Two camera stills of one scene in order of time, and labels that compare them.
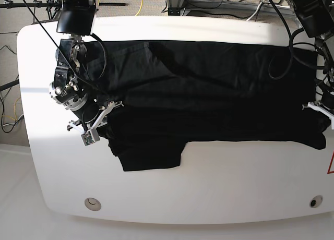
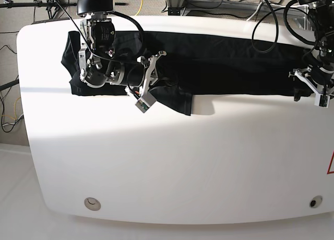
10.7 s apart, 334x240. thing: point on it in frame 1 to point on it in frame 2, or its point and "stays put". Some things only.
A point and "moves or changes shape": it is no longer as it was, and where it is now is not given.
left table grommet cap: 93,204 stays put
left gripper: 103,131 to 152,74
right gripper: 325,106 to 304,73
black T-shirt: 168,93 moves or changes shape
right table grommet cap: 315,201 stays put
